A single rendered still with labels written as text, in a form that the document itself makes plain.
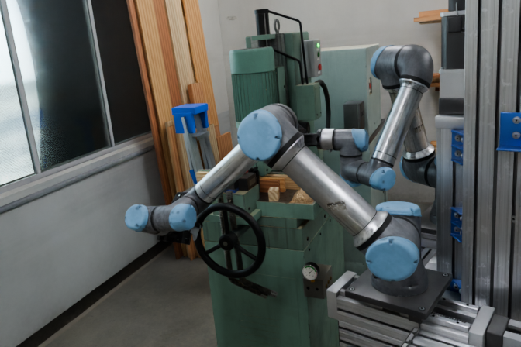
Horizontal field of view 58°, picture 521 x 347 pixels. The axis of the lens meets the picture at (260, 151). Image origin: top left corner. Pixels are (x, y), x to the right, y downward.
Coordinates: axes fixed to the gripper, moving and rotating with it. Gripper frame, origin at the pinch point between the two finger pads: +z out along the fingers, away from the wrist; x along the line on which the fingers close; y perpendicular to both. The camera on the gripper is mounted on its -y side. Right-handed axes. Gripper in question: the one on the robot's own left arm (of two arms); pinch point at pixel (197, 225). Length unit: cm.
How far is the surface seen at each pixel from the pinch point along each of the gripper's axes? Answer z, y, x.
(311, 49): 30, -81, 24
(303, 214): 21.9, -9.4, 31.0
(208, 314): 107, 41, -48
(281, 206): 20.5, -11.8, 22.6
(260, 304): 42, 26, 10
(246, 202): 12.1, -11.1, 12.0
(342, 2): 192, -209, -12
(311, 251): 38.5, 2.7, 30.2
